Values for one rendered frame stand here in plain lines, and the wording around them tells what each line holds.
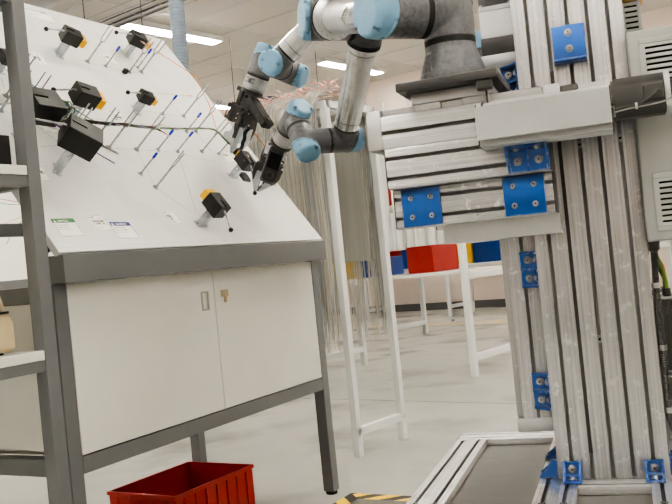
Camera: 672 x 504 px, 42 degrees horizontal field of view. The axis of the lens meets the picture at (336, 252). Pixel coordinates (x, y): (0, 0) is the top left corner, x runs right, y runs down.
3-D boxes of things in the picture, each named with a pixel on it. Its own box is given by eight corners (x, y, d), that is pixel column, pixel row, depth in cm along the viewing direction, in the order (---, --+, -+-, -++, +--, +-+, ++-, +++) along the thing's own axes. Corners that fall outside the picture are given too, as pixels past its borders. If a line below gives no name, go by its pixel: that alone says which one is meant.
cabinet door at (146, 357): (225, 408, 247) (212, 270, 248) (83, 455, 200) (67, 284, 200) (220, 408, 248) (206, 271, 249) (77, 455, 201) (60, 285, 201)
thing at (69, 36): (32, 39, 258) (47, 15, 255) (65, 53, 266) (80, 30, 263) (35, 48, 256) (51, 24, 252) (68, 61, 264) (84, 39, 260)
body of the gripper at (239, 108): (236, 122, 289) (248, 87, 286) (255, 130, 285) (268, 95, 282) (222, 118, 282) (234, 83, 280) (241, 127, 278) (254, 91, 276)
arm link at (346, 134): (384, -11, 238) (352, 139, 269) (347, -12, 234) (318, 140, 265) (400, 8, 230) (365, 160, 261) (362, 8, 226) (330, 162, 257)
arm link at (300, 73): (292, 86, 268) (262, 74, 271) (304, 91, 279) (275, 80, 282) (301, 61, 267) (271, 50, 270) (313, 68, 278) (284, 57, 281)
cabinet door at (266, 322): (323, 377, 295) (312, 261, 296) (228, 408, 247) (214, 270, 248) (317, 377, 296) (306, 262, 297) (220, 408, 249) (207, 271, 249)
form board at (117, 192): (55, 257, 196) (59, 252, 195) (-141, -35, 226) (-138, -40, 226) (318, 242, 299) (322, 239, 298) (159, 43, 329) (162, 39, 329)
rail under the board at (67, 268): (326, 259, 298) (324, 240, 298) (65, 283, 195) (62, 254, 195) (313, 260, 300) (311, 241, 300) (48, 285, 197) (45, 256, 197)
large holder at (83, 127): (9, 138, 214) (39, 94, 208) (73, 170, 223) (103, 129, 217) (7, 152, 209) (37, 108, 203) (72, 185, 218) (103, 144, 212)
